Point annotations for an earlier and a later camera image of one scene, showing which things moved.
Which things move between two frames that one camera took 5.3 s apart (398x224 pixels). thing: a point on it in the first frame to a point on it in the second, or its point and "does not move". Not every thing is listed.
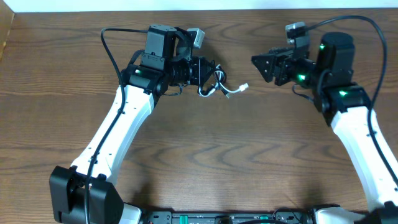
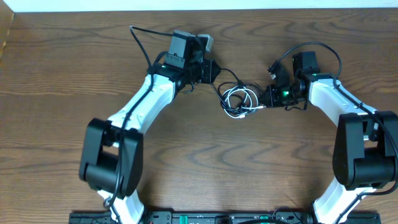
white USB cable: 241,89 to 240,101
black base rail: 278,216 does not move
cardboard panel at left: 7,16 does not move
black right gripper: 277,58 to 273,101
